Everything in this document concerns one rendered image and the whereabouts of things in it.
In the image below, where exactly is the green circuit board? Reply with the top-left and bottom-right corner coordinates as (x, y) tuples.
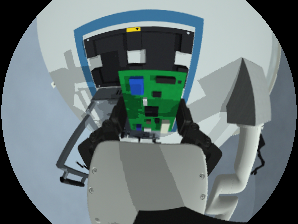
(118, 70), (187, 133)

